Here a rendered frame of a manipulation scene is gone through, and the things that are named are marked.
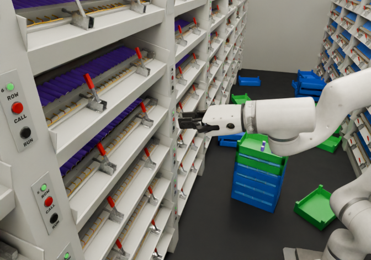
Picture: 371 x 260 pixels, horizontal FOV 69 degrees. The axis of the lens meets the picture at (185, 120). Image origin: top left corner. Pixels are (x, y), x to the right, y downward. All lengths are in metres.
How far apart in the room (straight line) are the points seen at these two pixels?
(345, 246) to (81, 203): 0.87
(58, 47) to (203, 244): 1.45
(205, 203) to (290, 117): 1.39
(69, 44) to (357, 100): 0.64
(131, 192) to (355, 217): 0.75
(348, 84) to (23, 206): 0.71
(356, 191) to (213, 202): 1.11
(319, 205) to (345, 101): 1.49
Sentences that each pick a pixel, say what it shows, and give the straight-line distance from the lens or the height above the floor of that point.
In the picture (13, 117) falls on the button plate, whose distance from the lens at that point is 0.47.
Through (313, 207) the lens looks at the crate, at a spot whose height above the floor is 0.00.
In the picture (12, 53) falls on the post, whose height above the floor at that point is 1.30.
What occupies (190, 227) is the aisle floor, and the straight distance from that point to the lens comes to 1.82.
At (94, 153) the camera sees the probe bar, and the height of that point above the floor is 0.97.
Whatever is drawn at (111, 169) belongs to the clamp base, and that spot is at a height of 0.94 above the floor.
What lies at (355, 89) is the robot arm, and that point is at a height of 1.17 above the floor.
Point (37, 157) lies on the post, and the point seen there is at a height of 1.13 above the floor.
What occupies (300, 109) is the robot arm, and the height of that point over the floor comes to 1.14.
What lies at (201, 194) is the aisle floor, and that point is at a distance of 2.03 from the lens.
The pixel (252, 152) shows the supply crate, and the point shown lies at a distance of 1.74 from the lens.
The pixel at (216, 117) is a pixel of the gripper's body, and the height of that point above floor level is 1.09.
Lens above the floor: 1.40
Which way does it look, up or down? 29 degrees down
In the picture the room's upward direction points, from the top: straight up
